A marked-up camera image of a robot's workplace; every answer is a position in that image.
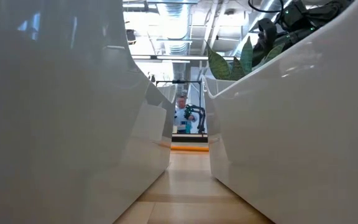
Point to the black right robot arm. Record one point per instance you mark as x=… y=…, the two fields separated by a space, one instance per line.
x=294 y=34

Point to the black background robot arm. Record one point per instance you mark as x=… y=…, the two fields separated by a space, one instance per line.
x=201 y=118

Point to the person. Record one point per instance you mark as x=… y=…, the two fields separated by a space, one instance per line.
x=180 y=116

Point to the green snake plant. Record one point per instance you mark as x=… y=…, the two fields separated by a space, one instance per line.
x=217 y=67

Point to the white plastic bin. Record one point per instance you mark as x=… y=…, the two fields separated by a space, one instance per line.
x=291 y=140
x=57 y=109

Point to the black gantry frame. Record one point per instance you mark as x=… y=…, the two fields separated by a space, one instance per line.
x=179 y=81

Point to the black overhead camera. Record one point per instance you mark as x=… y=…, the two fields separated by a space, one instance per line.
x=131 y=36

